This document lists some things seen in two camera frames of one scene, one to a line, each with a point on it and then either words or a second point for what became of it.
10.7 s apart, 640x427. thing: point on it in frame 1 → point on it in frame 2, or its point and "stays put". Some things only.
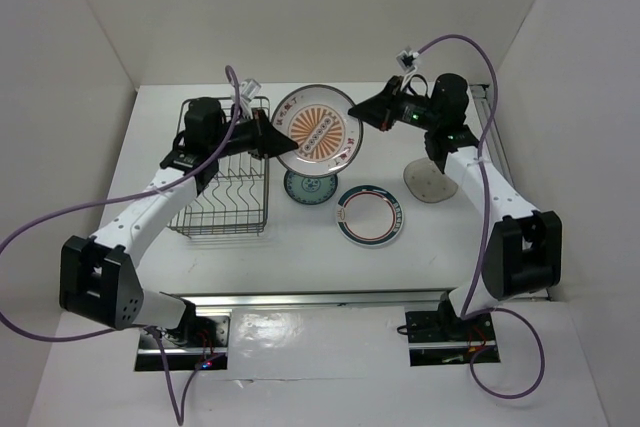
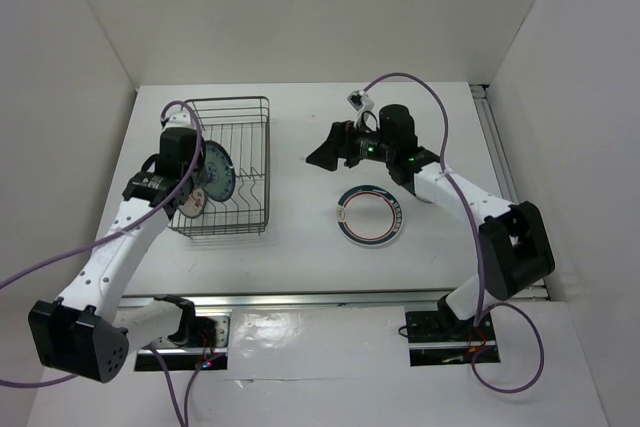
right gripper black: [381, 110] → [341, 143]
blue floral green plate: [310, 190] → [219, 171]
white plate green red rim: [369, 215] stays put
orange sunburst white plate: [316, 118] → [195, 205]
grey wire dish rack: [232, 196] stays put
